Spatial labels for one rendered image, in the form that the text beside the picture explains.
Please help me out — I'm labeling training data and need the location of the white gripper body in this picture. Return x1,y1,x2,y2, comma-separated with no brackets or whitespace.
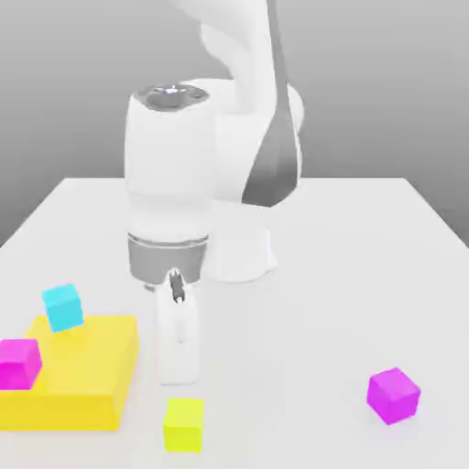
155,284,202,386

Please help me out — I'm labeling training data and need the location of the small yellow-green cube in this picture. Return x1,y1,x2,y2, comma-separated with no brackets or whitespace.
162,398,205,454

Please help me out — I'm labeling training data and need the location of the small cyan cube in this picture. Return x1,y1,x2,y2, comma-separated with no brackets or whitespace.
40,282,85,333

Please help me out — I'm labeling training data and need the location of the small magenta cube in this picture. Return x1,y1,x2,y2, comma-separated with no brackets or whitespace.
365,366,422,426
0,338,44,391

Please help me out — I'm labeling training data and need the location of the large yellow box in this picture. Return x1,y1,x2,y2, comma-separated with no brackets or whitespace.
0,314,140,432

